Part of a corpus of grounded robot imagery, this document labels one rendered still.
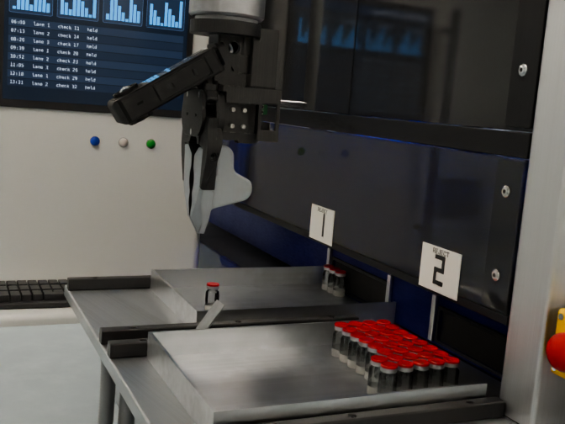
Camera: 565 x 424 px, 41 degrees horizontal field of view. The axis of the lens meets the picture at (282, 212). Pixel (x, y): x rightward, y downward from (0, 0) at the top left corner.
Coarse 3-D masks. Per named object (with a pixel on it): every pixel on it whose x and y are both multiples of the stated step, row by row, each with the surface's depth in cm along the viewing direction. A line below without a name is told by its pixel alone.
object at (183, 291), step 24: (168, 288) 123; (192, 288) 135; (240, 288) 138; (264, 288) 139; (288, 288) 141; (312, 288) 142; (192, 312) 111; (240, 312) 112; (264, 312) 114; (288, 312) 116; (312, 312) 117; (336, 312) 119; (360, 312) 121; (384, 312) 123
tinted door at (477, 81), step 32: (384, 0) 115; (416, 0) 107; (448, 0) 100; (480, 0) 94; (512, 0) 89; (384, 32) 114; (416, 32) 107; (448, 32) 100; (480, 32) 94; (512, 32) 89; (384, 64) 114; (416, 64) 107; (448, 64) 100; (480, 64) 94; (352, 96) 123; (384, 96) 114; (416, 96) 107; (448, 96) 100; (480, 96) 94; (512, 128) 89
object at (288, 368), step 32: (160, 352) 93; (192, 352) 101; (224, 352) 102; (256, 352) 103; (288, 352) 104; (320, 352) 105; (192, 384) 81; (224, 384) 91; (256, 384) 92; (288, 384) 93; (320, 384) 93; (352, 384) 94; (480, 384) 89; (192, 416) 81; (224, 416) 75; (256, 416) 77; (288, 416) 79
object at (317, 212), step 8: (312, 208) 133; (320, 208) 130; (312, 216) 133; (320, 216) 130; (328, 216) 128; (312, 224) 133; (320, 224) 130; (328, 224) 128; (312, 232) 133; (320, 232) 130; (328, 232) 128; (320, 240) 130; (328, 240) 128
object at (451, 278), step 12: (432, 252) 101; (444, 252) 99; (420, 264) 103; (432, 264) 101; (456, 264) 96; (420, 276) 103; (432, 276) 101; (444, 276) 99; (456, 276) 96; (432, 288) 101; (444, 288) 99; (456, 288) 96; (456, 300) 96
